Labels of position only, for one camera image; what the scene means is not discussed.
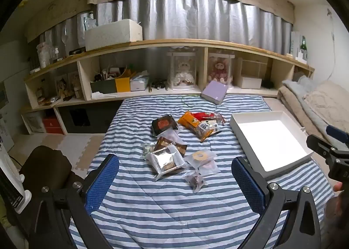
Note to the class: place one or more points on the white foam box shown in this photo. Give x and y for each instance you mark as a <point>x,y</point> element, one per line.
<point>114,35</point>

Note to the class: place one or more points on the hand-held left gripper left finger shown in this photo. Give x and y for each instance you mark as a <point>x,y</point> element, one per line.
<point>103,180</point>

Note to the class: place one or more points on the white doll in case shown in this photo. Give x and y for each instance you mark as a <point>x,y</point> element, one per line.
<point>182,70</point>

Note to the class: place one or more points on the wooden shelf unit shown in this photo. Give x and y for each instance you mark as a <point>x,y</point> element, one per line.
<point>163,43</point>

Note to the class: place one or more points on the dark green box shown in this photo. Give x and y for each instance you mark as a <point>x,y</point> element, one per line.
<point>103,86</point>

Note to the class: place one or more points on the white shallow box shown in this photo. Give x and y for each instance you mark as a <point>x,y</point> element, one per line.
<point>272,145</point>

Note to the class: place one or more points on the silver pastry packet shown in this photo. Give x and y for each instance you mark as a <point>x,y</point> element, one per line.
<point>163,160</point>

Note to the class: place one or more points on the cream fluffy pillow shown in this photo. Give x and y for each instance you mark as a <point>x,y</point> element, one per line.
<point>327,104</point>

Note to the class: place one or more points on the black mooncake packet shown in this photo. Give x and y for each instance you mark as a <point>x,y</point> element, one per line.
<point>163,124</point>

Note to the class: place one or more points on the green glass bottle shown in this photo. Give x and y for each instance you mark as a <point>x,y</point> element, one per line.
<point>303,47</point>

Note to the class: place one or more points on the red snack packet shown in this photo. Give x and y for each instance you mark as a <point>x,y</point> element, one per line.
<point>203,115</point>

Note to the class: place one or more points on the beige blanket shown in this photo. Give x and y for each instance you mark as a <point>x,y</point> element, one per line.
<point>291,101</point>

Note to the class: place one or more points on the person's right hand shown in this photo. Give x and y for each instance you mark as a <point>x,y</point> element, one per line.
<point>336,205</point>

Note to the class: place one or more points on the tall white carton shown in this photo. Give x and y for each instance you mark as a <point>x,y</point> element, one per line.
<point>294,43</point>

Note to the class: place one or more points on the small green snack packet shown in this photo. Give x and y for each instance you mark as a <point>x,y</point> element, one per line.
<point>149,148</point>

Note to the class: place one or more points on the beige donut packet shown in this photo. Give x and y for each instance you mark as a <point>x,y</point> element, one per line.
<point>200,156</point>

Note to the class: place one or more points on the pink donut packet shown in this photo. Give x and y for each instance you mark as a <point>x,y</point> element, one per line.
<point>210,167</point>

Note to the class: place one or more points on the clear plastic cup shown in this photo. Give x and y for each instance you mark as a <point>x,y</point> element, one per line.
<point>43,52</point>

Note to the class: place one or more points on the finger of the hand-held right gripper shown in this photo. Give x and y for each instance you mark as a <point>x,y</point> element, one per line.
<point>338,131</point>
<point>319,144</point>

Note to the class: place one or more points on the foam puzzle floor mat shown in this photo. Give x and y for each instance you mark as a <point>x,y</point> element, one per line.
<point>79,151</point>

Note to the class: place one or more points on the tissue box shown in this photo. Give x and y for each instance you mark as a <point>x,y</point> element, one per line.
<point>139,84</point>

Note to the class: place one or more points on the small white box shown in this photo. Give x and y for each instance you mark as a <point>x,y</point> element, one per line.
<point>250,82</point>

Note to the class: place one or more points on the teddy bear in case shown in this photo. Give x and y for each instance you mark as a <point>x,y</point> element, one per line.
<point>219,70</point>

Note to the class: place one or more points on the blue white striped quilt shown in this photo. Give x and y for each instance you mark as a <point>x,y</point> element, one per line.
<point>169,210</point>

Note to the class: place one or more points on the yellow box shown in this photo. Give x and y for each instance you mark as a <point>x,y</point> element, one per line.
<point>122,85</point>

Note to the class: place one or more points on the wine glass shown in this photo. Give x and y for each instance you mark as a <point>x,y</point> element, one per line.
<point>65,33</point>

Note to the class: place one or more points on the clear glass bottle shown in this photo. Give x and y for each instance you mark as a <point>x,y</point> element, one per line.
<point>90,21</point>

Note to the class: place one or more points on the frosted clear packet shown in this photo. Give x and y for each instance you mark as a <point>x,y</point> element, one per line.
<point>173,136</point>

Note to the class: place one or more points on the grey blanket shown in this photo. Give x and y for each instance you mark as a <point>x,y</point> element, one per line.
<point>300,85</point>

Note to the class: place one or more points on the dark chocolate clear packet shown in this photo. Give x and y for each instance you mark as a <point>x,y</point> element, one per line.
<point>195,182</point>

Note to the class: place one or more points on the red box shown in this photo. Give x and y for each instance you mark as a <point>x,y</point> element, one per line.
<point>51,126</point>

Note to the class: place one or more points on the brown gold snack packet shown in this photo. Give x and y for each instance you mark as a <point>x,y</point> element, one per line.
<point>169,145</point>

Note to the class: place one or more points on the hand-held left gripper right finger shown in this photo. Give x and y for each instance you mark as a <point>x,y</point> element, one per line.
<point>246,183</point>

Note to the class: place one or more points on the white black snack packet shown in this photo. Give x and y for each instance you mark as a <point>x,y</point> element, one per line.
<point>207,126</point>

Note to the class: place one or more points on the purple book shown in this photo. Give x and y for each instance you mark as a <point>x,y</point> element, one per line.
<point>214,91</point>

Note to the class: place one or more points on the orange snack packet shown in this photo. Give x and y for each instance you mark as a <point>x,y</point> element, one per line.
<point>188,120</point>

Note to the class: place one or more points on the white heater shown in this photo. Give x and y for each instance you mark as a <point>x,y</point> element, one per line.
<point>8,172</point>

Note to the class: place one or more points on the black storage bin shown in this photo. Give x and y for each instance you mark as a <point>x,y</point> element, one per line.
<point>79,121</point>

